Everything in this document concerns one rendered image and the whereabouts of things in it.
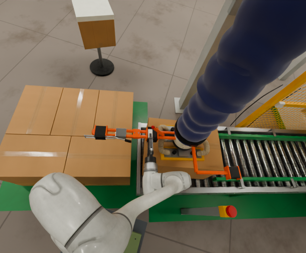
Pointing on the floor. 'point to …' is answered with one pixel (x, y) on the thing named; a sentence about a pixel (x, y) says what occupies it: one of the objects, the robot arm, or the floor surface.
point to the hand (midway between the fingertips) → (149, 134)
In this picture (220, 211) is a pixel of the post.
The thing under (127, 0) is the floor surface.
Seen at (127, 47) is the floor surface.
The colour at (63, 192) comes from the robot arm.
